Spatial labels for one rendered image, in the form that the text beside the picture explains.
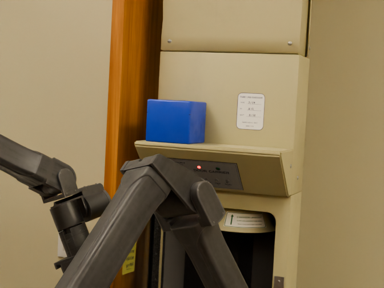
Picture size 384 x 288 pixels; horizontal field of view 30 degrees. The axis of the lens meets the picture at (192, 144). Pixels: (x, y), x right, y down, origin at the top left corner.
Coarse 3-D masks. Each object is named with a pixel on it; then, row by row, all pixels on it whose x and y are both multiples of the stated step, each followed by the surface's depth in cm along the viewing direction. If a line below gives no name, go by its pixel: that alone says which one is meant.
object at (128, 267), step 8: (144, 232) 156; (144, 240) 156; (136, 248) 151; (144, 248) 156; (128, 256) 146; (136, 256) 151; (144, 256) 157; (128, 264) 146; (136, 264) 152; (144, 264) 157; (120, 272) 142; (128, 272) 147; (136, 272) 152; (144, 272) 158; (120, 280) 142; (128, 280) 147; (136, 280) 152; (144, 280) 158
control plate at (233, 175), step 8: (176, 160) 152; (184, 160) 151; (192, 160) 150; (192, 168) 152; (208, 168) 151; (224, 168) 149; (232, 168) 148; (200, 176) 153; (208, 176) 153; (216, 176) 152; (224, 176) 151; (232, 176) 150; (216, 184) 154; (224, 184) 153; (232, 184) 152; (240, 184) 152
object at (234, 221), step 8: (224, 208) 161; (224, 216) 161; (232, 216) 160; (240, 216) 160; (248, 216) 160; (256, 216) 160; (264, 216) 162; (272, 216) 165; (224, 224) 160; (232, 224) 159; (240, 224) 159; (248, 224) 159; (256, 224) 160; (264, 224) 161; (272, 224) 163; (240, 232) 158; (248, 232) 158; (256, 232) 159; (264, 232) 160
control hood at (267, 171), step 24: (144, 144) 152; (168, 144) 150; (192, 144) 150; (216, 144) 155; (240, 168) 148; (264, 168) 145; (288, 168) 148; (240, 192) 154; (264, 192) 151; (288, 192) 150
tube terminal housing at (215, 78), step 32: (160, 64) 162; (192, 64) 159; (224, 64) 157; (256, 64) 154; (288, 64) 152; (160, 96) 162; (192, 96) 160; (224, 96) 157; (288, 96) 152; (224, 128) 157; (288, 128) 152; (224, 192) 158; (288, 224) 153; (160, 256) 164; (288, 256) 154
